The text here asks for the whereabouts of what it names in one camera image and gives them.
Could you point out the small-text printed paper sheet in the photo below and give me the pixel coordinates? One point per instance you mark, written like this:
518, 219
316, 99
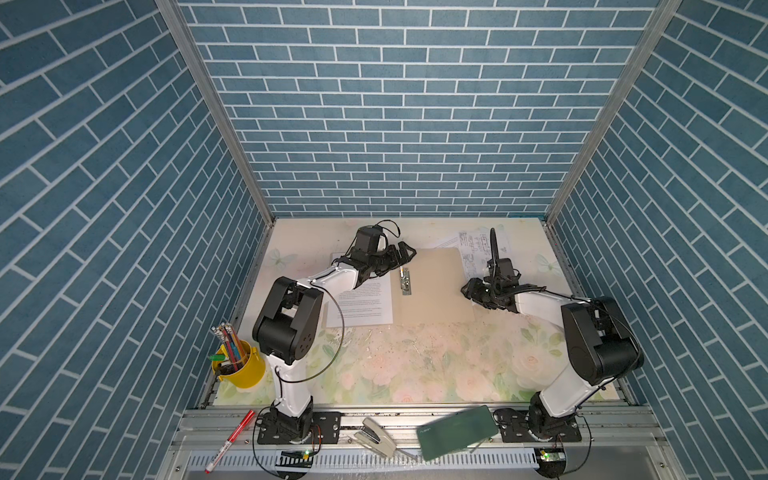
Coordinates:
448, 242

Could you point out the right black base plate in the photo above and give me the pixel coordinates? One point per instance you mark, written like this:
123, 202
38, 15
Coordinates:
517, 426

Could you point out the grey stapler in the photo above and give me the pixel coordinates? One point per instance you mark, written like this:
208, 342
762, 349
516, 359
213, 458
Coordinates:
374, 437

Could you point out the coloured pencils bundle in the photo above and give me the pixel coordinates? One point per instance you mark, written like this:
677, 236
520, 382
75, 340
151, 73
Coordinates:
235, 351

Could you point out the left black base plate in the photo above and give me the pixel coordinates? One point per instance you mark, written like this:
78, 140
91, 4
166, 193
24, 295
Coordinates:
325, 423

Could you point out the diagram printed paper sheet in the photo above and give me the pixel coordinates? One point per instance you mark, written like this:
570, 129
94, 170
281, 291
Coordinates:
475, 250

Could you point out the controller board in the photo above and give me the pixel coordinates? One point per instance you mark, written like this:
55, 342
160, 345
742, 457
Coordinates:
551, 462
293, 465

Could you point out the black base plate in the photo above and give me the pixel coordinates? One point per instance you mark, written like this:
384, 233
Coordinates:
517, 426
325, 423

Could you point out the green notebook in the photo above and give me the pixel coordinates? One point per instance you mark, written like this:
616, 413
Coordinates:
455, 432

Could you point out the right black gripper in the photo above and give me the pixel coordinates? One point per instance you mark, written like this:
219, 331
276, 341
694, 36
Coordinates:
472, 288

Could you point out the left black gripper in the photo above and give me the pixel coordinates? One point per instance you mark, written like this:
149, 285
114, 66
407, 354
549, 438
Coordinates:
392, 260

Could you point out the text printed paper sheet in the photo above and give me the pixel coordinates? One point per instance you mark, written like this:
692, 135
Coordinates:
370, 304

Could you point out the left controller board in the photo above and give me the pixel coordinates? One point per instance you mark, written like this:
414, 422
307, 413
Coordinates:
293, 465

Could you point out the red white marker pen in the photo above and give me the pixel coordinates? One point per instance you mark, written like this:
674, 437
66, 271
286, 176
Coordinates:
243, 424

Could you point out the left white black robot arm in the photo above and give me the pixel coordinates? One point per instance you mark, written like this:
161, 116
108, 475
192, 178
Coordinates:
288, 321

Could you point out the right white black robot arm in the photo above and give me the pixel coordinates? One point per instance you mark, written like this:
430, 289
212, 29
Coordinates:
599, 344

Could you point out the right controller board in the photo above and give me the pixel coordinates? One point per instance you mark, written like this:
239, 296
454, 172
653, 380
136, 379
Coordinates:
551, 462

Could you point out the metal folder clip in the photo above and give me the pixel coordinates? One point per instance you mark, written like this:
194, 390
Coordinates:
405, 281

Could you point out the beige cardboard file folder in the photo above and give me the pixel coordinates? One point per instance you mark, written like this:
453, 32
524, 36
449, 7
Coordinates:
436, 278

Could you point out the yellow pen holder cup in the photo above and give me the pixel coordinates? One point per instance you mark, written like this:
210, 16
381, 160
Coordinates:
250, 372

